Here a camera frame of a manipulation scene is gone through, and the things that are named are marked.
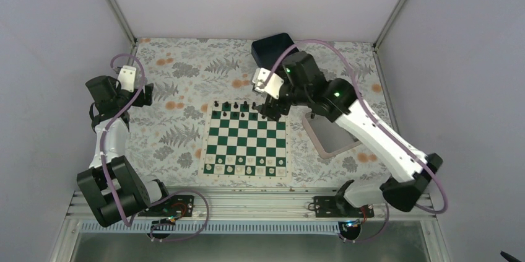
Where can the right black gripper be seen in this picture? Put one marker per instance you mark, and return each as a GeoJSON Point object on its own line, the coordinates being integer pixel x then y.
{"type": "Point", "coordinates": [269, 104]}

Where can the green white chess board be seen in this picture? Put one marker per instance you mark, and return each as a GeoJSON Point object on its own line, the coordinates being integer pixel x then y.
{"type": "Point", "coordinates": [247, 138]}

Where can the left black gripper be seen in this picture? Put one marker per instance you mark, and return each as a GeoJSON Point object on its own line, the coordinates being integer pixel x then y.
{"type": "Point", "coordinates": [139, 101]}

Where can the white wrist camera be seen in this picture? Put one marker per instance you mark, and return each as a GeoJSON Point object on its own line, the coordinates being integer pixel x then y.
{"type": "Point", "coordinates": [264, 83]}
{"type": "Point", "coordinates": [127, 77]}

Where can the dark blue square bin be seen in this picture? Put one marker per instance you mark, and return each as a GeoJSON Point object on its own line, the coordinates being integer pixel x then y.
{"type": "Point", "coordinates": [266, 51]}

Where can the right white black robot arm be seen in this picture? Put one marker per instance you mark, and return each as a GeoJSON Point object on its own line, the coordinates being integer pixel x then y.
{"type": "Point", "coordinates": [300, 82]}

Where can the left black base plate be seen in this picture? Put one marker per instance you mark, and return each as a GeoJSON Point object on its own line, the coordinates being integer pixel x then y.
{"type": "Point", "coordinates": [177, 206]}

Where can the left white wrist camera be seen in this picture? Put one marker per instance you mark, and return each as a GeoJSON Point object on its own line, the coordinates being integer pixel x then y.
{"type": "Point", "coordinates": [127, 77]}

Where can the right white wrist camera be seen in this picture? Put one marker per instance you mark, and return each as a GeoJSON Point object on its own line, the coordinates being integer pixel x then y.
{"type": "Point", "coordinates": [264, 83]}

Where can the metal tray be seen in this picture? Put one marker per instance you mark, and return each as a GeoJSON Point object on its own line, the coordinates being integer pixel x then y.
{"type": "Point", "coordinates": [328, 138]}

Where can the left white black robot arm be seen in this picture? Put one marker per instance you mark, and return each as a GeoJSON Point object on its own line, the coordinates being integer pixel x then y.
{"type": "Point", "coordinates": [111, 187]}

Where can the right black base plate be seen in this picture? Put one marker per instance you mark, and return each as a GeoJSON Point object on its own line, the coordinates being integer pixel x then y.
{"type": "Point", "coordinates": [329, 206]}

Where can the aluminium rail frame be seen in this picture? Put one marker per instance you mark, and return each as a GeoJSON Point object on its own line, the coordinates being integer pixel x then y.
{"type": "Point", "coordinates": [253, 224]}

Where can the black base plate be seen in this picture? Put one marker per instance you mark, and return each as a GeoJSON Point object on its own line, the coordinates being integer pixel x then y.
{"type": "Point", "coordinates": [329, 206]}
{"type": "Point", "coordinates": [177, 206]}

